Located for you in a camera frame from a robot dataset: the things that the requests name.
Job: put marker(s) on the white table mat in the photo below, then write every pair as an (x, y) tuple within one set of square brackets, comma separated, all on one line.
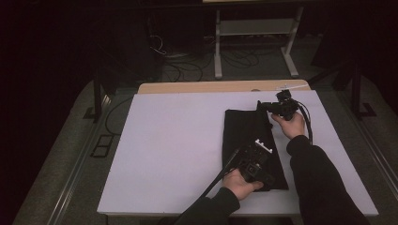
[(169, 150)]

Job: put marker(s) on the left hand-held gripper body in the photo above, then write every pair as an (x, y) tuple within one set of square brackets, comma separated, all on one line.
[(255, 165)]

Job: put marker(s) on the aluminium floor rail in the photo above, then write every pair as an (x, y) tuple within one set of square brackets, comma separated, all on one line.
[(72, 187), (381, 168)]

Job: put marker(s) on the white metal stand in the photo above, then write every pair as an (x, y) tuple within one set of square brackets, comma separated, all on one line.
[(218, 47)]

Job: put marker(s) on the person's left hand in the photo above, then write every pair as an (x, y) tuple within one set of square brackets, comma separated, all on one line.
[(239, 186)]

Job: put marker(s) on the person's right hand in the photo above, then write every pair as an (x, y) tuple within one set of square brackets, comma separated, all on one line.
[(292, 126)]

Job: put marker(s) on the black tank top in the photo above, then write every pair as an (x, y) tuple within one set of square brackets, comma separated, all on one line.
[(244, 131)]

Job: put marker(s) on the black metal stand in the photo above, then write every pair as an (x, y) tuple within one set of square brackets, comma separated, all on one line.
[(97, 93), (356, 93)]

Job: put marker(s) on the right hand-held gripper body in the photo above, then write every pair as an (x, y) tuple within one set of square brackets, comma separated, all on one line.
[(283, 106)]

